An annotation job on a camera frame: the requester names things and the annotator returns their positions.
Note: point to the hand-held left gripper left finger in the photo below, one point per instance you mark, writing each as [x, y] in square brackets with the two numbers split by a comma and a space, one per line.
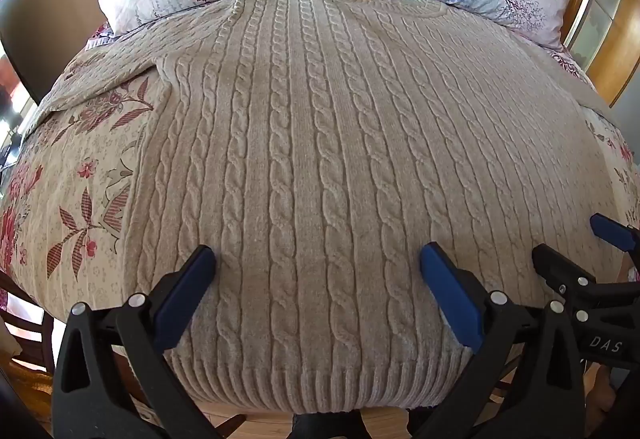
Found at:
[184, 300]

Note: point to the floral bed sheet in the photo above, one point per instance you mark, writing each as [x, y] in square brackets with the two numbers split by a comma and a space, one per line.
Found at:
[75, 199]

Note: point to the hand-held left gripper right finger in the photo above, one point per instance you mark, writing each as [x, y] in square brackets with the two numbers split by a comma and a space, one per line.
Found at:
[451, 300]

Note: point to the wooden cabinet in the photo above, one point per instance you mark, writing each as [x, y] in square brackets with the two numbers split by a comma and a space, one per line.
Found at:
[620, 49]

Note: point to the dark headboard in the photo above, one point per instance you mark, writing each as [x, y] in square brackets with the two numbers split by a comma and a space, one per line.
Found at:
[50, 19]

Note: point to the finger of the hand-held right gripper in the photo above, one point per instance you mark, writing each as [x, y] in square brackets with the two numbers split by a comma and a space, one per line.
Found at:
[617, 236]
[565, 271]

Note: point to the dark wooden chair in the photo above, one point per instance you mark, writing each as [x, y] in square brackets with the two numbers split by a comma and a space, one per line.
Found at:
[44, 334]

